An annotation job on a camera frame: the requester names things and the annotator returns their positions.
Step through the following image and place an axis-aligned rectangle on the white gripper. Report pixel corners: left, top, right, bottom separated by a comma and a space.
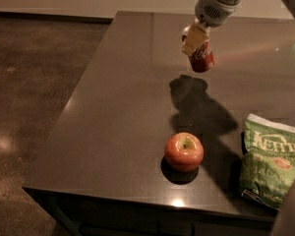
182, 0, 242, 56

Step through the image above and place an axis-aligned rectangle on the red coke can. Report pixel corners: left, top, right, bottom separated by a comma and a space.
189, 40, 215, 73

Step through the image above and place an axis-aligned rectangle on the red apple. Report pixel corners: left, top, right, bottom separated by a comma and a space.
164, 132, 204, 173

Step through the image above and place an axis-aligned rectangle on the green kettle chips bag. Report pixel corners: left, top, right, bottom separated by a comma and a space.
239, 114, 295, 209

